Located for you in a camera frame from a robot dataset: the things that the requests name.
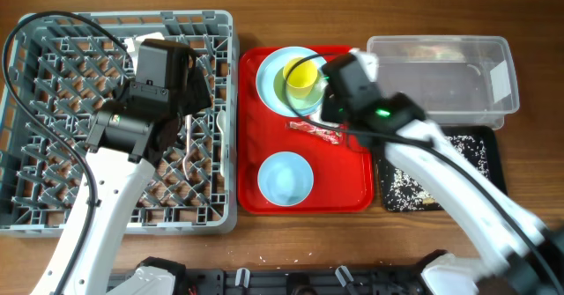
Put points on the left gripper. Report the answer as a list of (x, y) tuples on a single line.
[(196, 96)]

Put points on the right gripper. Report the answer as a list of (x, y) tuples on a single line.
[(327, 114)]

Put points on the cream plastic spoon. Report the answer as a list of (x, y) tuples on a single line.
[(221, 123)]

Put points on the red snack wrapper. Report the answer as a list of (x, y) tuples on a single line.
[(326, 135)]

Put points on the light blue bowl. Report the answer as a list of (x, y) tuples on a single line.
[(285, 179)]

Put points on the rice and food scraps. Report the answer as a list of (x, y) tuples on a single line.
[(401, 193)]

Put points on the white napkin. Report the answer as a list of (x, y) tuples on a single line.
[(316, 116)]

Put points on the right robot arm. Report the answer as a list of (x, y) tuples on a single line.
[(518, 254)]

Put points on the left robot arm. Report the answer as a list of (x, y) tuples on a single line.
[(128, 136)]

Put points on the grey plastic dishwasher rack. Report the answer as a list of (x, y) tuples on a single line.
[(62, 70)]

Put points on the yellow plastic cup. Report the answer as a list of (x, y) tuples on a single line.
[(300, 78)]

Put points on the small green plate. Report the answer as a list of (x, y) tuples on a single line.
[(312, 100)]

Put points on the large light blue plate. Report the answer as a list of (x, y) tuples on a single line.
[(268, 70)]

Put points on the red plastic tray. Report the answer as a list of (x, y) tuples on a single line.
[(343, 173)]

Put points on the black plastic tray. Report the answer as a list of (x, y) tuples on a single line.
[(492, 152)]

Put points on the clear plastic bin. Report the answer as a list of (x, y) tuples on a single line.
[(456, 79)]

